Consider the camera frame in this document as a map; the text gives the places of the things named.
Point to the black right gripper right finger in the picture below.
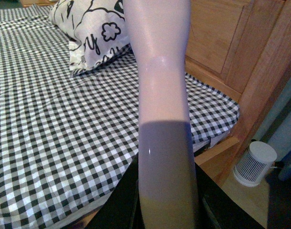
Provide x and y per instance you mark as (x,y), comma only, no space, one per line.
(217,209)

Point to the small white air purifier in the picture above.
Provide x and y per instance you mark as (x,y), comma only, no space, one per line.
(254,164)

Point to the white cartoon print pillow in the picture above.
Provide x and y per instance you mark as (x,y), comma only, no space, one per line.
(97,30)

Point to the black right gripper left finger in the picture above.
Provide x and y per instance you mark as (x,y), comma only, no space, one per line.
(122,209)

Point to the black white checkered bedsheet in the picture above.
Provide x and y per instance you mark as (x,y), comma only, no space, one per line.
(65,141)

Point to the wooden bed headboard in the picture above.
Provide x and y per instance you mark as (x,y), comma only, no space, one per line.
(242,48)

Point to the beige hand brush black bristles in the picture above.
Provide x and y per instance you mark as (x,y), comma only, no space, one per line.
(159,32)

